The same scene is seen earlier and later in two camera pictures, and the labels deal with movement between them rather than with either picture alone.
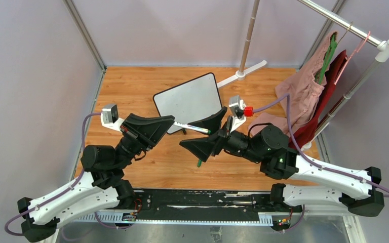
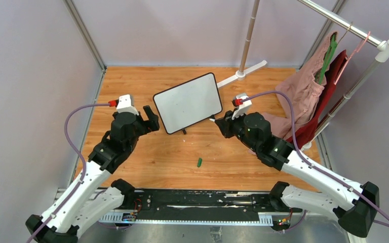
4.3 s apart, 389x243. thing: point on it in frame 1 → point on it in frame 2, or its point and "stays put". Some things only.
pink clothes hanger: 357,50 stays put
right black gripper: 202,147 → 225,126
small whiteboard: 189,102 stays put
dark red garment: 303,133 stays put
